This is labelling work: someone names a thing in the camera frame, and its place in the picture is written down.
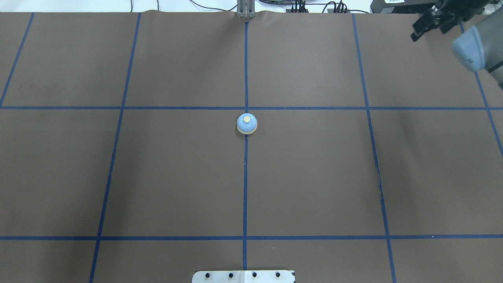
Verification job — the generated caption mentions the small blue white bell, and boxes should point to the small blue white bell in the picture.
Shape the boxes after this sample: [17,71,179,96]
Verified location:
[236,113,258,135]

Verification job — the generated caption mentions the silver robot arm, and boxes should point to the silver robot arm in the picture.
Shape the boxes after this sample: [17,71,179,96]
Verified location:
[452,7,503,88]

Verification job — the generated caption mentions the black electronics box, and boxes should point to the black electronics box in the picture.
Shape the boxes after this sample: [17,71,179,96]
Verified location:
[370,0,437,14]

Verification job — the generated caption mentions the aluminium frame post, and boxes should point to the aluminium frame post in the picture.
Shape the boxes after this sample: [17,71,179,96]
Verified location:
[236,0,256,18]

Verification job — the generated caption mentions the white pedestal column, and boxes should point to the white pedestal column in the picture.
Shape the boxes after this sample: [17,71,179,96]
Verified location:
[191,269,296,283]

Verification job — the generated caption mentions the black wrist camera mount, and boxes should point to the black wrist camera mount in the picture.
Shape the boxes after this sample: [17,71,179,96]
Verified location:
[410,0,491,42]

